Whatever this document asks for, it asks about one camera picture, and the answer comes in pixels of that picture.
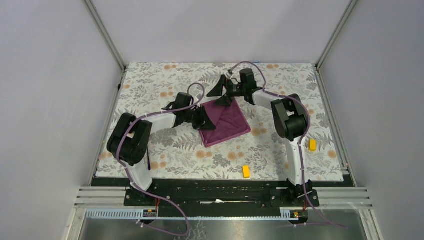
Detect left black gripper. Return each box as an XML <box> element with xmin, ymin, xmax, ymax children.
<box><xmin>182</xmin><ymin>104</ymin><xmax>216</xmax><ymax>130</ymax></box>

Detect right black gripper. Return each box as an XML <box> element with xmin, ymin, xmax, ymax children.
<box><xmin>207</xmin><ymin>74</ymin><xmax>247</xmax><ymax>107</ymax></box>

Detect purple satin napkin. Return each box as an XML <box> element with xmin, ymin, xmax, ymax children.
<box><xmin>199</xmin><ymin>100</ymin><xmax>251</xmax><ymax>148</ymax></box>

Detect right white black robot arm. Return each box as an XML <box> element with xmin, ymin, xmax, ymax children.
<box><xmin>207</xmin><ymin>68</ymin><xmax>315</xmax><ymax>208</ymax></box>

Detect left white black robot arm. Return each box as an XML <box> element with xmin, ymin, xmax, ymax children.
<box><xmin>106</xmin><ymin>92</ymin><xmax>216</xmax><ymax>206</ymax></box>

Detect floral tablecloth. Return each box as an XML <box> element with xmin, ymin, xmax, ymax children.
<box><xmin>110</xmin><ymin>62</ymin><xmax>343</xmax><ymax>182</ymax></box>

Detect yellow block near front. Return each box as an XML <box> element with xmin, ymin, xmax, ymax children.
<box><xmin>242</xmin><ymin>165</ymin><xmax>251</xmax><ymax>179</ymax></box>

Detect yellow block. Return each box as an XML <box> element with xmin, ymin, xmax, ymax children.
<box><xmin>242</xmin><ymin>165</ymin><xmax>251</xmax><ymax>179</ymax></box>
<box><xmin>308</xmin><ymin>139</ymin><xmax>318</xmax><ymax>152</ymax></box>

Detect yellow block at right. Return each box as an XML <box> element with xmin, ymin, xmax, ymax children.
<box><xmin>308</xmin><ymin>139</ymin><xmax>318</xmax><ymax>152</ymax></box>

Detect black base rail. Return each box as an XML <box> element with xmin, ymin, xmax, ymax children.
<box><xmin>91</xmin><ymin>176</ymin><xmax>354</xmax><ymax>218</ymax></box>

